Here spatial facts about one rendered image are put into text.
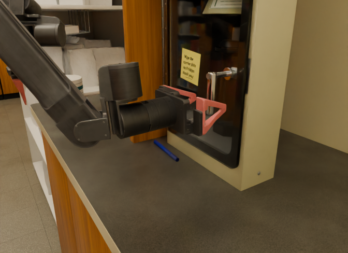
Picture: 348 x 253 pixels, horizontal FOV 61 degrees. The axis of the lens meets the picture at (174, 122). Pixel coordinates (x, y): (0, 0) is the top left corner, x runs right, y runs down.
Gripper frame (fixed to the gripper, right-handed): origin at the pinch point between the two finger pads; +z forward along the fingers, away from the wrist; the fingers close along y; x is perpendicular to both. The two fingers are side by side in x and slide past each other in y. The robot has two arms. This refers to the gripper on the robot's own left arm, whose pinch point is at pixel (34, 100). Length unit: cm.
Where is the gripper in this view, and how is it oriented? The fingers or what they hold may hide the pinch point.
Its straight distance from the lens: 89.2
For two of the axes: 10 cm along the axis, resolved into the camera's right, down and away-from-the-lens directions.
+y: 8.4, -1.8, 5.1
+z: -0.1, 9.4, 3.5
